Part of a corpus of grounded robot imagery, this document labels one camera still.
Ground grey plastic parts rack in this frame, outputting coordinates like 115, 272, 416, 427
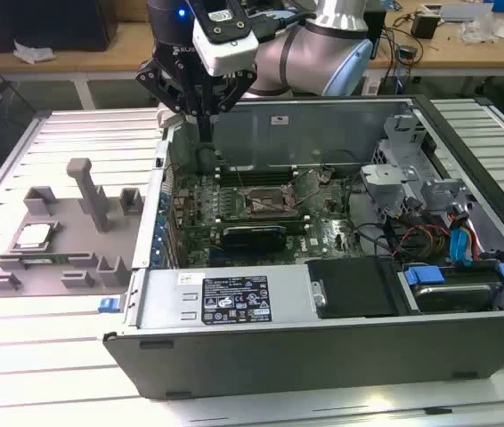
0, 157, 146, 297

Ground metal socket locking lever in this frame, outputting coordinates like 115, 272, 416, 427
232, 164, 249, 191

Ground pale grey case handle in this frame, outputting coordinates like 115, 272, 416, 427
156, 104, 186, 130

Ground black drive bay cover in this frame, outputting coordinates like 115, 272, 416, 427
307, 257, 407, 319

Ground green motherboard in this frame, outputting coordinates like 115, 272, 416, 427
162, 166, 369, 270

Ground black camera cable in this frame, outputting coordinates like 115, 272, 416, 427
256, 8, 320, 44

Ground grey metal drive cage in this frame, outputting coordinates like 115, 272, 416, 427
361, 162, 420, 219

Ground hard disk in blue carrier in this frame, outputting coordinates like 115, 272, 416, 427
396, 262, 504, 312

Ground black graphics card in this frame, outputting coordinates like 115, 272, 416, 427
220, 224, 289, 257

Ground CPU socket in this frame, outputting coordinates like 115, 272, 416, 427
240, 182, 296, 219

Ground open grey PC case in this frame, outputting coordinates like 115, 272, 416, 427
102, 93, 504, 401

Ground grey flat box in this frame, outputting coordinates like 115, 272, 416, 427
420, 2, 494, 23

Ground metal socket cover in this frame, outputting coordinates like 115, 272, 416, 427
280, 175, 300, 213

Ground black computer tower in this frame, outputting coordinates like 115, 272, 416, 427
0, 0, 119, 53

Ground silver power supply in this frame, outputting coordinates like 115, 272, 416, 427
138, 264, 320, 328

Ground long wooden desk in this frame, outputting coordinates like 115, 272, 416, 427
0, 0, 504, 85

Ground blue data wire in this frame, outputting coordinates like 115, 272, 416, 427
450, 226, 476, 268

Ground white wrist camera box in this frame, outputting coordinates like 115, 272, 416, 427
191, 0, 261, 77

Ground coloured power wire bundle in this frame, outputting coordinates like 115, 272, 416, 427
394, 224, 451, 259

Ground orange data wire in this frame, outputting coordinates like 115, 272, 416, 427
466, 225, 483, 264

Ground green RAM stick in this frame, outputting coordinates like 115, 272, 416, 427
20, 254, 93, 267

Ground small black cube device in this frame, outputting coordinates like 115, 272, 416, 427
411, 12, 439, 40

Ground black upright box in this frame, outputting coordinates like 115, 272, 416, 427
364, 8, 387, 61

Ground silver CPU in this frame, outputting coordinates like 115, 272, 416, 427
14, 224, 55, 250

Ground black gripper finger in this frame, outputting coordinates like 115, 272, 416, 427
205, 70, 257, 144
134, 59, 207, 144

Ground clear plastic bag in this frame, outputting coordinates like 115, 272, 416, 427
459, 12, 501, 44

